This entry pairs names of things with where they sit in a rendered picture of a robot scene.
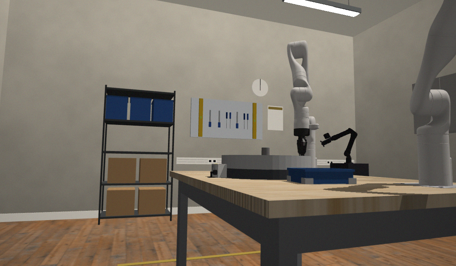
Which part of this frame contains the blue open crate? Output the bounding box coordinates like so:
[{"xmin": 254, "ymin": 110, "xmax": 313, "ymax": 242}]
[{"xmin": 287, "ymin": 168, "xmax": 355, "ymax": 184}]

